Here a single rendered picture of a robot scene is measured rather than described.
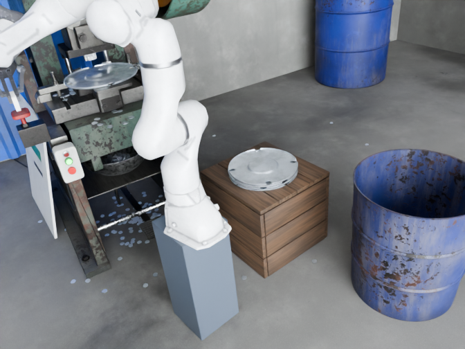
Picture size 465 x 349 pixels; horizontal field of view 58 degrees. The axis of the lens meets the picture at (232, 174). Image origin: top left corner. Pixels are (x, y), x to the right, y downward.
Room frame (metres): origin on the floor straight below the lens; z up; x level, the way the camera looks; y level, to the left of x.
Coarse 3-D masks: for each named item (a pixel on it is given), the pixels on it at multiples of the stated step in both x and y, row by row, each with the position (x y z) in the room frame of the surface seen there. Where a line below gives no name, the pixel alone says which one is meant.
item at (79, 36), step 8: (72, 24) 1.67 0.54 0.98; (80, 24) 1.69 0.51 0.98; (64, 32) 1.71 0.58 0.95; (72, 32) 1.68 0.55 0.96; (80, 32) 1.66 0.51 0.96; (88, 32) 1.67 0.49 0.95; (64, 40) 1.76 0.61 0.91; (72, 40) 1.67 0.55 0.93; (80, 40) 1.65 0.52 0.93; (88, 40) 1.67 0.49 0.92; (96, 40) 1.68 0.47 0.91; (72, 48) 1.67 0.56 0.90; (80, 48) 1.65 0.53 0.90
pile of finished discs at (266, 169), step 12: (240, 156) 1.60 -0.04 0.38; (252, 156) 1.59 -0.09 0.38; (264, 156) 1.58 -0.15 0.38; (276, 156) 1.56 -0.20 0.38; (288, 156) 1.55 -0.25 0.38; (228, 168) 1.51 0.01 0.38; (240, 168) 1.50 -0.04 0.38; (252, 168) 1.48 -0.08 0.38; (264, 168) 1.47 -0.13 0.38; (276, 168) 1.47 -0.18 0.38; (288, 168) 1.46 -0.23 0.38; (240, 180) 1.41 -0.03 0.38; (252, 180) 1.40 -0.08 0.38; (264, 180) 1.39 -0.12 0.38; (276, 180) 1.38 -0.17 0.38; (288, 180) 1.40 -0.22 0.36
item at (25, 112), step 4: (24, 108) 1.45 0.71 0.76; (12, 112) 1.42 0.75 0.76; (16, 112) 1.41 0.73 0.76; (20, 112) 1.41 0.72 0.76; (24, 112) 1.40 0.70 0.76; (28, 112) 1.41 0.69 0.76; (12, 116) 1.38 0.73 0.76; (16, 116) 1.38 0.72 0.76; (20, 116) 1.39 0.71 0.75; (24, 116) 1.39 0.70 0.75; (28, 116) 1.40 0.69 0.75; (24, 120) 1.41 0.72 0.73
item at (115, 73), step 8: (104, 64) 1.81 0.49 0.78; (112, 64) 1.80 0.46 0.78; (120, 64) 1.78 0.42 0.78; (128, 64) 1.77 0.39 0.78; (80, 72) 1.74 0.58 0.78; (88, 72) 1.73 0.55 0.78; (96, 72) 1.69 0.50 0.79; (104, 72) 1.68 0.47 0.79; (112, 72) 1.67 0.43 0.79; (120, 72) 1.68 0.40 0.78; (128, 72) 1.67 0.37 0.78; (136, 72) 1.65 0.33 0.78; (64, 80) 1.65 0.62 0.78; (72, 80) 1.64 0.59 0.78; (80, 80) 1.63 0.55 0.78; (88, 80) 1.61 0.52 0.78; (96, 80) 1.60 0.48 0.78; (104, 80) 1.59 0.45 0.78; (112, 80) 1.58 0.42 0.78; (120, 80) 1.56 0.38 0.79; (72, 88) 1.55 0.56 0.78; (80, 88) 1.53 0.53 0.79; (88, 88) 1.52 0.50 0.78
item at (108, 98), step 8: (128, 80) 1.57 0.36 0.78; (96, 88) 1.52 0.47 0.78; (104, 88) 1.51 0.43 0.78; (112, 88) 1.51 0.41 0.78; (120, 88) 1.52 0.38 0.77; (96, 96) 1.60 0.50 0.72; (104, 96) 1.61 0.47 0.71; (112, 96) 1.62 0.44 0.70; (120, 96) 1.64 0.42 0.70; (104, 104) 1.60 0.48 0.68; (112, 104) 1.62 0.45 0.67; (120, 104) 1.63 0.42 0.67
